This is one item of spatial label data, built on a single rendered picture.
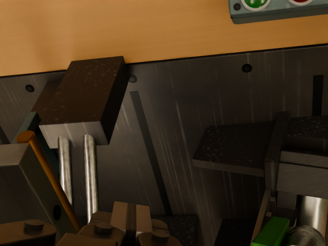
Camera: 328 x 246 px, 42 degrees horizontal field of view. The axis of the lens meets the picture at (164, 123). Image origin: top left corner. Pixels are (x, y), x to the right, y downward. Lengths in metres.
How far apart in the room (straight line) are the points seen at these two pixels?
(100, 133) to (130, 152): 0.17
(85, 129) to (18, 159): 0.14
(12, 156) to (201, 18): 0.25
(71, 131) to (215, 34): 0.17
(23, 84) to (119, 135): 0.13
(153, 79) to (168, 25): 0.07
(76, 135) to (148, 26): 0.13
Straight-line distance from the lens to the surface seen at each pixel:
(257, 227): 0.44
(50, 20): 0.47
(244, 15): 0.37
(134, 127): 0.52
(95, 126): 0.39
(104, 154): 0.57
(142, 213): 0.15
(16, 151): 0.26
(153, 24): 0.44
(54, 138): 0.41
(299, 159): 0.46
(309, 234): 0.43
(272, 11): 0.37
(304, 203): 0.48
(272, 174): 0.45
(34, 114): 0.45
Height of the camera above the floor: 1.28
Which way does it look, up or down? 49 degrees down
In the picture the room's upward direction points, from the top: 170 degrees counter-clockwise
